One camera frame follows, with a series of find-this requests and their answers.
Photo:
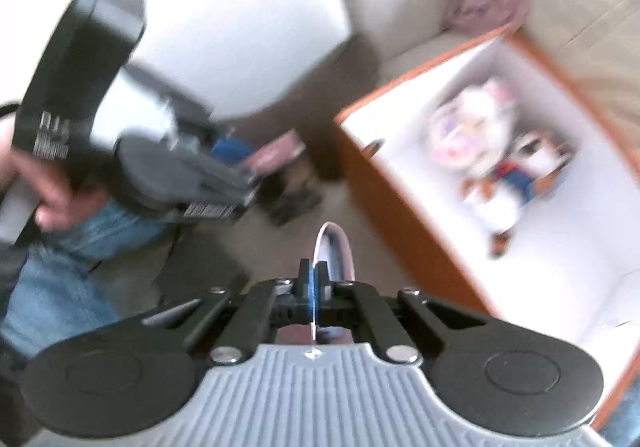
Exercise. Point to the orange box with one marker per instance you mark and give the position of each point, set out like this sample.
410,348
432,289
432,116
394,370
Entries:
395,207

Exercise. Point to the cream sofa cushion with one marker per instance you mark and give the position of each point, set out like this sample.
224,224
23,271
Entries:
590,2

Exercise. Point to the person's left hand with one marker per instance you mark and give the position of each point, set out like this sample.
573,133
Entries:
60,199

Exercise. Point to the white bunny plush toy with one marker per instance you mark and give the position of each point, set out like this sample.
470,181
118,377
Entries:
465,127

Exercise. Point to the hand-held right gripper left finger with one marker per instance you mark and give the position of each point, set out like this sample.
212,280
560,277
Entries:
305,289

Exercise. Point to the blue jeans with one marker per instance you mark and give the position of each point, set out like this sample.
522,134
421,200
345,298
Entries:
50,287

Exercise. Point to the fox plush toy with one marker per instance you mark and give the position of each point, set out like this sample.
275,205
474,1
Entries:
515,183

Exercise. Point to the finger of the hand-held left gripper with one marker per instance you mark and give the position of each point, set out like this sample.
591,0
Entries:
231,149
295,206

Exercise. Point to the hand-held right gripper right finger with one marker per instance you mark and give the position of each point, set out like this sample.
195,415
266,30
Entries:
323,292

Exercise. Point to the small pink box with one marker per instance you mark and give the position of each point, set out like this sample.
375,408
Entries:
277,153

